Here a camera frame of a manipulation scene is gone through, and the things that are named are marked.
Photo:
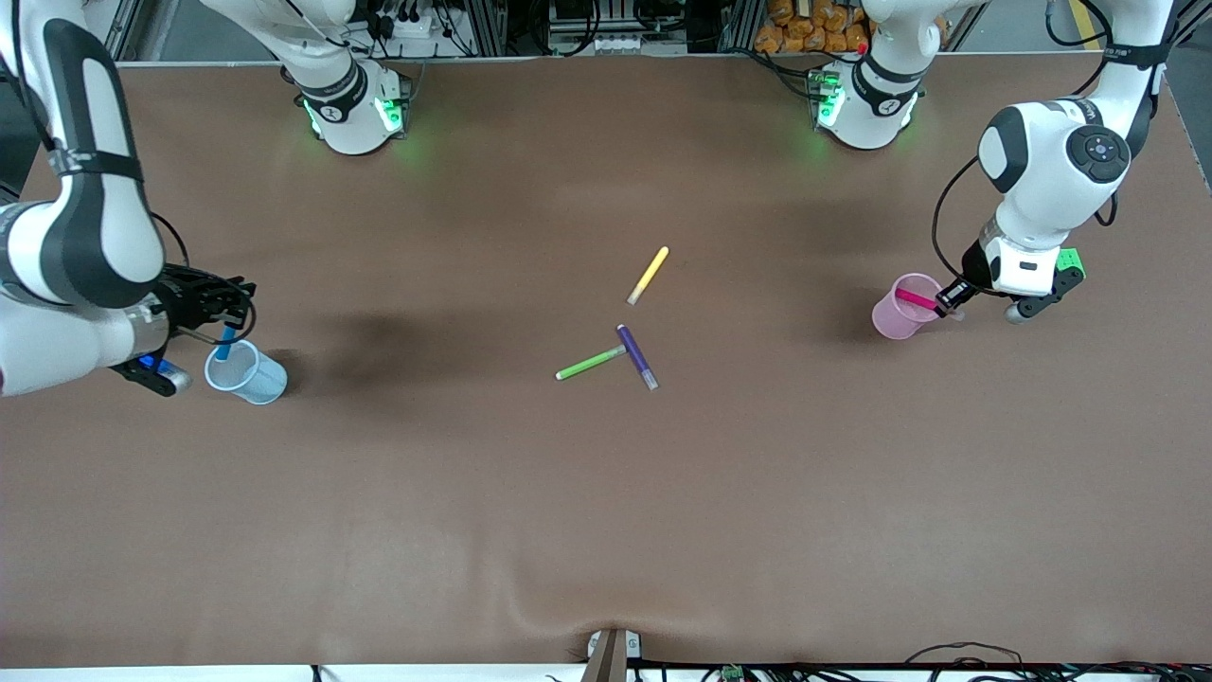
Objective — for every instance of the blue marker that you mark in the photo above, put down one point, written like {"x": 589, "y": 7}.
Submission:
{"x": 224, "y": 343}

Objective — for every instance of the purple marker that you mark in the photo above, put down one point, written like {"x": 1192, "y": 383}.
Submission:
{"x": 636, "y": 357}

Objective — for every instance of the pink plastic cup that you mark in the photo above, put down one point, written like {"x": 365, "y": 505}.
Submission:
{"x": 895, "y": 317}

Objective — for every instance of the orange snack bag pile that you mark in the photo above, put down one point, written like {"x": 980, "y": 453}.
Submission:
{"x": 810, "y": 28}

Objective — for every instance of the pink marker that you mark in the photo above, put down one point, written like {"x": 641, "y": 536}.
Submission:
{"x": 914, "y": 298}

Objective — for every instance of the yellow marker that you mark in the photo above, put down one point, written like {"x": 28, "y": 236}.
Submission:
{"x": 649, "y": 275}

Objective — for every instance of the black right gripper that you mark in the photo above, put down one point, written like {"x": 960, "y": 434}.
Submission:
{"x": 186, "y": 296}

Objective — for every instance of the green marker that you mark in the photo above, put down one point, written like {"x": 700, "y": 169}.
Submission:
{"x": 589, "y": 363}

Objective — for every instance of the blue plastic cup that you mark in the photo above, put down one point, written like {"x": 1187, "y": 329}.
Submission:
{"x": 251, "y": 376}

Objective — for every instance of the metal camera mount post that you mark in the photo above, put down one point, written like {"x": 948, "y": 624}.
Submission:
{"x": 611, "y": 655}

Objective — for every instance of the green terminal connector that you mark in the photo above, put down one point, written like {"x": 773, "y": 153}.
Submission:
{"x": 731, "y": 673}

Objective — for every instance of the white power strip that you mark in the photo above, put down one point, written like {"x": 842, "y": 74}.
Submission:
{"x": 417, "y": 26}
{"x": 617, "y": 44}

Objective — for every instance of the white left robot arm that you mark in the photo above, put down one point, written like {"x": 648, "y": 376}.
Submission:
{"x": 1042, "y": 189}

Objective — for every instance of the colourful puzzle cube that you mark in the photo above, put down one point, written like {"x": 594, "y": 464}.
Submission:
{"x": 1073, "y": 260}

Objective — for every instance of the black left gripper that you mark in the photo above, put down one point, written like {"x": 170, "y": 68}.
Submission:
{"x": 972, "y": 264}

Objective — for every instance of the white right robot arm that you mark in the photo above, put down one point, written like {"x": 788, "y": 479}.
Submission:
{"x": 57, "y": 341}

